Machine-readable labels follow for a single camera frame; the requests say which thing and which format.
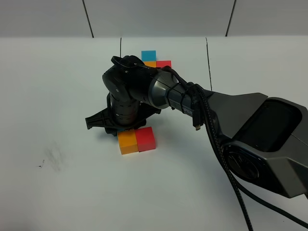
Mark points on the template red cube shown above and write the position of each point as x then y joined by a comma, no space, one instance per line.
161,64

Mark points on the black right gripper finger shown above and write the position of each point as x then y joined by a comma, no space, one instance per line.
102,119
144,111

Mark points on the template blue cube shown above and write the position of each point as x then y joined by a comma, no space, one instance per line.
148,56

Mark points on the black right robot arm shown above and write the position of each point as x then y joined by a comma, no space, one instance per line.
262,140

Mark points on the template orange cube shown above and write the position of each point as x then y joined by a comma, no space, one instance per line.
150,63

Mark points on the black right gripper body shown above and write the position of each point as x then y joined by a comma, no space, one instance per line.
123,114

